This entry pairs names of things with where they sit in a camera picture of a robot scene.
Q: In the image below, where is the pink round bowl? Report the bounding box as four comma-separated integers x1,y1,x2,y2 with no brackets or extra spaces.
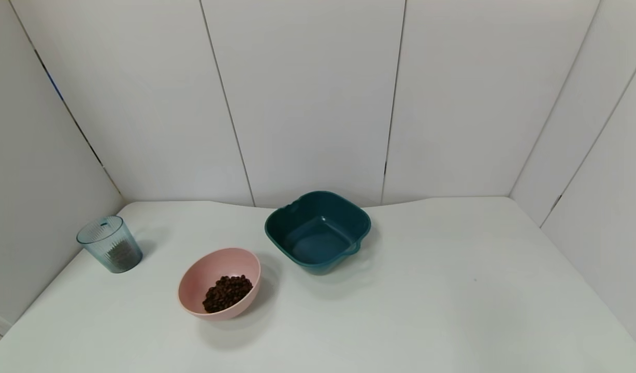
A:
178,248,262,321

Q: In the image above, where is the dark teal square bowl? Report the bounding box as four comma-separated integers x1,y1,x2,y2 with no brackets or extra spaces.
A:
264,190,372,276

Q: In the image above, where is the transparent blue ribbed plastic cup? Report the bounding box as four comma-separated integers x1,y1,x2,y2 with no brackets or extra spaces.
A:
76,216,143,274

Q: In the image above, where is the blue tape strip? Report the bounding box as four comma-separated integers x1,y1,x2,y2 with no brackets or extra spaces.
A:
45,69,65,103

